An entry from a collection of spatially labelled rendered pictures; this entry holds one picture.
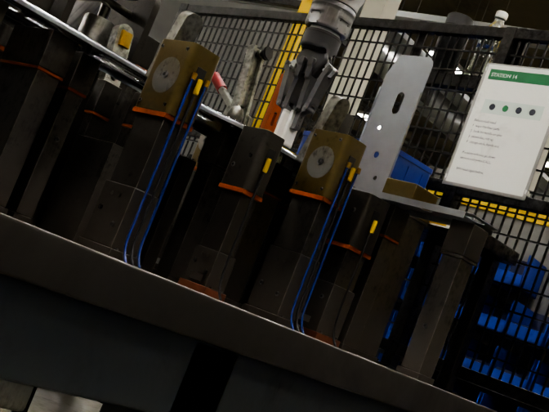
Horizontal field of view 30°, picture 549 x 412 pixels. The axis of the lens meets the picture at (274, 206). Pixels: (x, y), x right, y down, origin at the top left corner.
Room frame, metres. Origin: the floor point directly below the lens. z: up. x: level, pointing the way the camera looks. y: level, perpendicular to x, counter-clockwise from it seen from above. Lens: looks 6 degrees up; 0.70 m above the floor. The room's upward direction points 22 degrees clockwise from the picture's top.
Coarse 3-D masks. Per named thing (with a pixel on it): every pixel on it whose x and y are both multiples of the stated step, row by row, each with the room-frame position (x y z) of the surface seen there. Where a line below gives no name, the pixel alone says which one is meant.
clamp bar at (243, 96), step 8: (248, 48) 2.07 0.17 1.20; (256, 48) 2.06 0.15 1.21; (264, 48) 2.04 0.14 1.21; (248, 56) 2.06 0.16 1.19; (256, 56) 2.08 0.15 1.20; (264, 56) 2.05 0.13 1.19; (248, 64) 2.06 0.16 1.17; (256, 64) 2.08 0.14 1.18; (240, 72) 2.07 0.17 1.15; (248, 72) 2.05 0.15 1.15; (256, 72) 2.08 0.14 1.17; (240, 80) 2.06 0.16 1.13; (248, 80) 2.07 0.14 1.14; (256, 80) 2.07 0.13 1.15; (240, 88) 2.05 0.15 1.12; (248, 88) 2.07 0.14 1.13; (256, 88) 2.07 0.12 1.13; (240, 96) 2.05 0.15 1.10; (248, 96) 2.07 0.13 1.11; (232, 104) 2.06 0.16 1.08; (240, 104) 2.05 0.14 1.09; (248, 104) 2.07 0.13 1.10; (248, 112) 2.07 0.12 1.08
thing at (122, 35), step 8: (112, 32) 1.83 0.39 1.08; (120, 32) 1.82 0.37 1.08; (128, 32) 1.83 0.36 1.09; (112, 40) 1.82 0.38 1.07; (120, 40) 1.82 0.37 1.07; (128, 40) 1.83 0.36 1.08; (112, 48) 1.81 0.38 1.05; (120, 48) 1.82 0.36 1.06; (128, 48) 1.83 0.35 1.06; (112, 64) 1.81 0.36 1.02; (112, 80) 1.82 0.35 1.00
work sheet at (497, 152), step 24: (504, 72) 2.31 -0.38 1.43; (528, 72) 2.26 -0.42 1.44; (480, 96) 2.34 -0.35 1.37; (504, 96) 2.29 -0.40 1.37; (528, 96) 2.25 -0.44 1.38; (480, 120) 2.32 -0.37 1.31; (504, 120) 2.27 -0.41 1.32; (528, 120) 2.23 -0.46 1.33; (480, 144) 2.30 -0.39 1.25; (504, 144) 2.26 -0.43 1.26; (528, 144) 2.22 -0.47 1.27; (456, 168) 2.33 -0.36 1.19; (480, 168) 2.29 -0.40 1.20; (504, 168) 2.24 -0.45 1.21; (528, 168) 2.20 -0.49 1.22; (504, 192) 2.23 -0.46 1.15; (528, 192) 2.19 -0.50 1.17
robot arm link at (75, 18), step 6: (78, 0) 2.36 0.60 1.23; (114, 0) 2.35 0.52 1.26; (78, 6) 2.35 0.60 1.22; (84, 6) 2.35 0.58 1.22; (90, 6) 2.35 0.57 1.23; (96, 6) 2.35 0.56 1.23; (72, 12) 2.36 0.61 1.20; (78, 12) 2.35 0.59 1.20; (84, 12) 2.35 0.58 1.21; (90, 12) 2.35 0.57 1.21; (96, 12) 2.35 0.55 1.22; (72, 18) 2.36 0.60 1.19; (78, 18) 2.36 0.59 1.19; (72, 24) 2.36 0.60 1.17; (78, 24) 2.36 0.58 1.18
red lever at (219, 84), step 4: (216, 72) 2.14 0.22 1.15; (212, 76) 2.13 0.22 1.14; (216, 76) 2.13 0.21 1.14; (220, 76) 2.14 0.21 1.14; (212, 80) 2.13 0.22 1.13; (216, 80) 2.12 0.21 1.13; (220, 80) 2.12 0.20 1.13; (216, 84) 2.12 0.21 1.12; (220, 84) 2.11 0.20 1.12; (224, 84) 2.12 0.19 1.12; (216, 88) 2.12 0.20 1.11; (220, 88) 2.11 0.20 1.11; (224, 88) 2.11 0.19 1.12; (220, 92) 2.11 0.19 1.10; (224, 92) 2.10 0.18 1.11; (228, 92) 2.11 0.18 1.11; (224, 96) 2.10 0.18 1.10; (228, 96) 2.09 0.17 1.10; (224, 100) 2.09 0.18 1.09; (228, 100) 2.08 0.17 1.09; (228, 104) 2.08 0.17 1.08
